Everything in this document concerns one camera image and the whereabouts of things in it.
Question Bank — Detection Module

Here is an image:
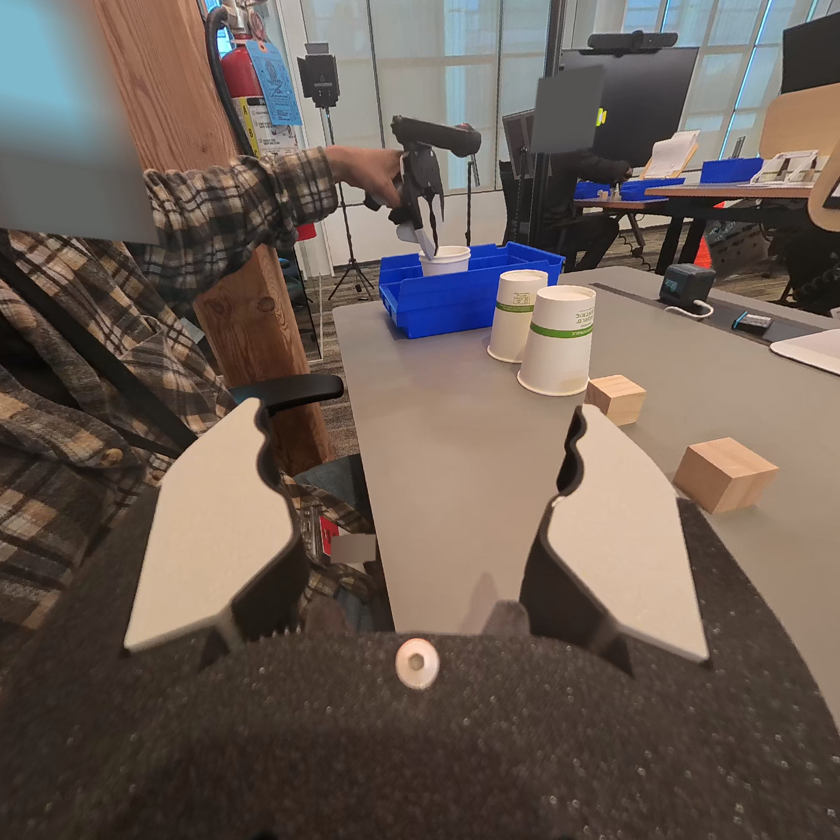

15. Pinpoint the wooden office desk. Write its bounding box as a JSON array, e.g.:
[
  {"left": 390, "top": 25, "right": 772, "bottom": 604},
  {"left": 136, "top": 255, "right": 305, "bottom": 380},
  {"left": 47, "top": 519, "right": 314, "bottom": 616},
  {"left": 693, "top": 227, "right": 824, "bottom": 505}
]
[{"left": 574, "top": 177, "right": 828, "bottom": 277}]

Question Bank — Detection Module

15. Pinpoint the black computer monitor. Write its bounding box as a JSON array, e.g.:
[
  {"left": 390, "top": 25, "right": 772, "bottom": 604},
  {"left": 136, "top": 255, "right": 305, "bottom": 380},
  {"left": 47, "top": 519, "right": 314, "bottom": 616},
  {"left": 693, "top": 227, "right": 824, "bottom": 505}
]
[{"left": 781, "top": 5, "right": 840, "bottom": 94}]

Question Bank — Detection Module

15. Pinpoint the red fire extinguisher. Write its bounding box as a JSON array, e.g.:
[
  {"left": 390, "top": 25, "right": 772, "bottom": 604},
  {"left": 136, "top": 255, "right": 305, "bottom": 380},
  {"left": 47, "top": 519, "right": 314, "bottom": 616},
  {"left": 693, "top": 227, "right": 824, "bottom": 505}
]
[{"left": 205, "top": 0, "right": 319, "bottom": 242}]

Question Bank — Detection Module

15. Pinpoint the white paper cup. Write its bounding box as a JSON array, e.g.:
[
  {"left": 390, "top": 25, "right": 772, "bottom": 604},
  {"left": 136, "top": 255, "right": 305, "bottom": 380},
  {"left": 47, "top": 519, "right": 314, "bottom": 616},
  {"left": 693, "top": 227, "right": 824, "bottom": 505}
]
[{"left": 419, "top": 245, "right": 472, "bottom": 278}]

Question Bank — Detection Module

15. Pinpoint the red id badge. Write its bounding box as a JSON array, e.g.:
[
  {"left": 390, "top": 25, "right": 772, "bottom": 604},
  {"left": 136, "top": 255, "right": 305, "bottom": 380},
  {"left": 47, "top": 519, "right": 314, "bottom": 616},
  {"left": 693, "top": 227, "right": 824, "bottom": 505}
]
[{"left": 298, "top": 505, "right": 342, "bottom": 565}]

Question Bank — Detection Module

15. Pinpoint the large black screen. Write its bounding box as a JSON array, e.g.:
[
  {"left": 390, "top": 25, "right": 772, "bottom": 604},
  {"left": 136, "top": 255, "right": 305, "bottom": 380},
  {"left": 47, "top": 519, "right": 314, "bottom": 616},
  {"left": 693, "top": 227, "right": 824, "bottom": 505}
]
[{"left": 558, "top": 46, "right": 700, "bottom": 168}]

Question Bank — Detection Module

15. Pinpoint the small black monitor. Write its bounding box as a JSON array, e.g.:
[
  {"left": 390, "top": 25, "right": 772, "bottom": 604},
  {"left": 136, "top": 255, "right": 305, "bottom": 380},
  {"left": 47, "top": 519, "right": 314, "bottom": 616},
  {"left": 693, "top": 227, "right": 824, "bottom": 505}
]
[{"left": 502, "top": 110, "right": 538, "bottom": 181}]

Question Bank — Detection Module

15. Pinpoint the blue parts bin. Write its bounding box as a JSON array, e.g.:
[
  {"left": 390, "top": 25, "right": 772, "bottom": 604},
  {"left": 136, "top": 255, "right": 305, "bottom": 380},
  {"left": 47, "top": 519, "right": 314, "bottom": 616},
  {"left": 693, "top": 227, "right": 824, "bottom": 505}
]
[
  {"left": 620, "top": 178, "right": 686, "bottom": 201},
  {"left": 699, "top": 157, "right": 765, "bottom": 186}
]

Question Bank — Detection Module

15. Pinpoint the blue plastic bin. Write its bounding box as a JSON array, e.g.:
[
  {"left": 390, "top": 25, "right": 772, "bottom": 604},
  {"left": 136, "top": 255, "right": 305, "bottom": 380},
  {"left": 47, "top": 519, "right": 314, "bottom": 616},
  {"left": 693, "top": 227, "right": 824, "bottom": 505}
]
[{"left": 378, "top": 241, "right": 567, "bottom": 340}]

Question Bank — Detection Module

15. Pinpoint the blue inspection tag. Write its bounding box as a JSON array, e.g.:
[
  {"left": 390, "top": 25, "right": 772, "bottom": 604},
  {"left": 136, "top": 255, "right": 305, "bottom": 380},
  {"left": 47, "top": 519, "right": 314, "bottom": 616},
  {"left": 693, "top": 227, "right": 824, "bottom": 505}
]
[{"left": 248, "top": 42, "right": 304, "bottom": 127}]

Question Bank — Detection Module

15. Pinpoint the black shoulder strap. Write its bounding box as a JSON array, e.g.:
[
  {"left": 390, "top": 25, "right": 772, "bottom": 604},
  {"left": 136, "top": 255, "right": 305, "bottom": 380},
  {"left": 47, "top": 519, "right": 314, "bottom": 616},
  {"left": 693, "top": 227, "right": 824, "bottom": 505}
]
[{"left": 0, "top": 252, "right": 198, "bottom": 460}]

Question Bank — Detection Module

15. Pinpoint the stack of paper folders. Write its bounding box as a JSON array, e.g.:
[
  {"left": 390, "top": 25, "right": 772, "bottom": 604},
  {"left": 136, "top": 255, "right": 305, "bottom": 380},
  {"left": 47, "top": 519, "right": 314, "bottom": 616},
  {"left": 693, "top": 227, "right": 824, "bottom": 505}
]
[{"left": 646, "top": 130, "right": 702, "bottom": 179}]

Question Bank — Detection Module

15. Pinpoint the black video bar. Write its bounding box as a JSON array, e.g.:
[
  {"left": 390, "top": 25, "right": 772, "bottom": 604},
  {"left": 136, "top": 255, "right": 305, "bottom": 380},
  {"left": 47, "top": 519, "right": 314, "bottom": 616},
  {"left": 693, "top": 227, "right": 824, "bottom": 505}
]
[{"left": 586, "top": 29, "right": 680, "bottom": 52}]

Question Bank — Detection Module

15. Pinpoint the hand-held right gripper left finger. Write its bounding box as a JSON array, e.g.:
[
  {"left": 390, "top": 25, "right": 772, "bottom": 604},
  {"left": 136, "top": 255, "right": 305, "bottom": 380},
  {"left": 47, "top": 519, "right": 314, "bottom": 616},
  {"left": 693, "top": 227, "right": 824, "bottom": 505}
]
[{"left": 122, "top": 395, "right": 312, "bottom": 654}]

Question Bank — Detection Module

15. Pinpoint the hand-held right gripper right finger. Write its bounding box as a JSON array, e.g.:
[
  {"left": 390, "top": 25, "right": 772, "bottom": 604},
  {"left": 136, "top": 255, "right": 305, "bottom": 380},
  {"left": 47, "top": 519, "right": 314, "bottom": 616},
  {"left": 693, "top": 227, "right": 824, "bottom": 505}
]
[{"left": 518, "top": 402, "right": 713, "bottom": 664}]

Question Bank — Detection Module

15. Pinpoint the black table cable tray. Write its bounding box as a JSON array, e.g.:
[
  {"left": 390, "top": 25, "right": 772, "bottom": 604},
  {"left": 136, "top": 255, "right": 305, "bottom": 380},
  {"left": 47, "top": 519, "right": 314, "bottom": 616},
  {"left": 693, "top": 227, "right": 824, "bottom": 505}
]
[{"left": 588, "top": 282, "right": 834, "bottom": 342}]

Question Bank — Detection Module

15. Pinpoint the person's left hand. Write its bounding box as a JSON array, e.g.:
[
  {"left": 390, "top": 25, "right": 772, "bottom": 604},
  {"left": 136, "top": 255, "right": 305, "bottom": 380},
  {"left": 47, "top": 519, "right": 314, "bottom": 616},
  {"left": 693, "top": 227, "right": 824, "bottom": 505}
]
[{"left": 325, "top": 146, "right": 406, "bottom": 212}]

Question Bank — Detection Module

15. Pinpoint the instruction sign on stand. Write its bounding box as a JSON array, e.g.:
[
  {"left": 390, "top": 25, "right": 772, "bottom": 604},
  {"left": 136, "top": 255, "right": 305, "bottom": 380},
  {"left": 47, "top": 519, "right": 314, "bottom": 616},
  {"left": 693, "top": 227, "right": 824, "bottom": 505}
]
[{"left": 758, "top": 84, "right": 840, "bottom": 234}]

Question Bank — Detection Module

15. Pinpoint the wooden cube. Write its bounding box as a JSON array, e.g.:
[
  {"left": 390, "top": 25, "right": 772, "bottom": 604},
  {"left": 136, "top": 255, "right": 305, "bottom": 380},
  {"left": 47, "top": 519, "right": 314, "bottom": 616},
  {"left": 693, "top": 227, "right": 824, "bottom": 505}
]
[
  {"left": 584, "top": 374, "right": 647, "bottom": 426},
  {"left": 672, "top": 437, "right": 780, "bottom": 515}
]

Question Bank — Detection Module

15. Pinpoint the black chair armrest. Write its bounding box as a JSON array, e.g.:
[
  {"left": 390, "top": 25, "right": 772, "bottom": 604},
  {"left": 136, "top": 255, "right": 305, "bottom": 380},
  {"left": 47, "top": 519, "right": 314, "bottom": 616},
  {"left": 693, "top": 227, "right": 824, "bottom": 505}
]
[{"left": 230, "top": 374, "right": 345, "bottom": 416}]

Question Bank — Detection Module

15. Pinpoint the person's plaid shirt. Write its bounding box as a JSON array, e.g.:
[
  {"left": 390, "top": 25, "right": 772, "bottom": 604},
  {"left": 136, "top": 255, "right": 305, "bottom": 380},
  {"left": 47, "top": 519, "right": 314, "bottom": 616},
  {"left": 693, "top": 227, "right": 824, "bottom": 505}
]
[{"left": 0, "top": 226, "right": 378, "bottom": 657}]

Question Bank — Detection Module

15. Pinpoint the black charger box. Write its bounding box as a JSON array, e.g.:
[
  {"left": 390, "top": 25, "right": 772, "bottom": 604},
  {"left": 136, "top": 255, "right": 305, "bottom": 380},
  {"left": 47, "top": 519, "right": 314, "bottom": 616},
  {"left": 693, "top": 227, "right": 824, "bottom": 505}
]
[{"left": 658, "top": 264, "right": 716, "bottom": 308}]

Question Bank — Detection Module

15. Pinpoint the white cup green band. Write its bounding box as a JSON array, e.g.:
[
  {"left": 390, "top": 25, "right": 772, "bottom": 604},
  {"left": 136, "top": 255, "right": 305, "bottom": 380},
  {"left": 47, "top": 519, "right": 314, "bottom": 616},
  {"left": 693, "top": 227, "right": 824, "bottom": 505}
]
[
  {"left": 517, "top": 285, "right": 597, "bottom": 398},
  {"left": 487, "top": 269, "right": 550, "bottom": 364}
]

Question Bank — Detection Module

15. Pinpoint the person's left forearm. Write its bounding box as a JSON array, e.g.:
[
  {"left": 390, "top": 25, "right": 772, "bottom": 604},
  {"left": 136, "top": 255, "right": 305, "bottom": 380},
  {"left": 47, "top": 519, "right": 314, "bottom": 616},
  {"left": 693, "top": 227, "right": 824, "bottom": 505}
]
[{"left": 141, "top": 146, "right": 342, "bottom": 296}]

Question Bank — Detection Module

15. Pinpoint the black tripod light stand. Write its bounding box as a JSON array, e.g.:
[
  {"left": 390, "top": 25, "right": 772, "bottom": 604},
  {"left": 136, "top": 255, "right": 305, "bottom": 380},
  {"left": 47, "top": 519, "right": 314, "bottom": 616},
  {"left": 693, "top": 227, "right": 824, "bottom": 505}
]
[{"left": 297, "top": 41, "right": 376, "bottom": 303}]

